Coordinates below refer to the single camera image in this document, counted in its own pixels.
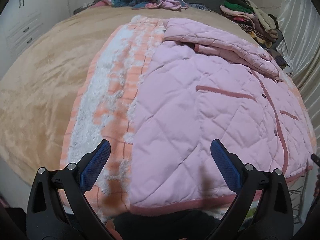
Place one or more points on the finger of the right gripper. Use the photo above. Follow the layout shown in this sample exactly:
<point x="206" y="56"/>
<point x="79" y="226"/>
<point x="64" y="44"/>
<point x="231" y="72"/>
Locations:
<point x="315" y="159"/>

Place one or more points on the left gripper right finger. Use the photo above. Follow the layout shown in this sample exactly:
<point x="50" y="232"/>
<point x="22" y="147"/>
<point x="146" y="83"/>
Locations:
<point x="262" y="207"/>

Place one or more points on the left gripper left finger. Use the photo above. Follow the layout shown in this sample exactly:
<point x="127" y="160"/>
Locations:
<point x="58" y="208"/>

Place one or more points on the pink quilted jacket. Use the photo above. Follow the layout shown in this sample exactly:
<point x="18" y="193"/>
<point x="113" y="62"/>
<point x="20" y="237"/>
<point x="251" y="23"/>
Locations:
<point x="204" y="84"/>

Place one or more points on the pile of mixed clothes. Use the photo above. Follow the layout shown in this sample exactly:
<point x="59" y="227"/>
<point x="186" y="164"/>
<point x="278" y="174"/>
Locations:
<point x="262" y="27"/>

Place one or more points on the person's right hand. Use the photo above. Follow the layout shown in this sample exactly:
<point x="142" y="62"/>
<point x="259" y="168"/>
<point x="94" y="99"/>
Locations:
<point x="317" y="187"/>

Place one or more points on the orange white plaid blanket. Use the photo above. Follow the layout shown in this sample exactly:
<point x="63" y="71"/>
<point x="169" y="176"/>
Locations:
<point x="104" y="109"/>

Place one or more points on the shiny cream curtain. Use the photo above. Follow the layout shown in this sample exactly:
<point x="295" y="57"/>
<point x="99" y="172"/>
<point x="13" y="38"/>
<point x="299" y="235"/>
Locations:
<point x="299" y="24"/>

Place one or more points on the tan bed cover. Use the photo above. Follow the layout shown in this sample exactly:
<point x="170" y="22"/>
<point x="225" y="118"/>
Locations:
<point x="39" y="89"/>

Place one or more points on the white wardrobe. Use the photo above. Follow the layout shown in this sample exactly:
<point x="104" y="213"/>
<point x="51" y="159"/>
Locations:
<point x="23" y="21"/>

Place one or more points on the wire laundry rack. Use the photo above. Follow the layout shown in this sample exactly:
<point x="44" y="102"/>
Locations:
<point x="297" y="194"/>

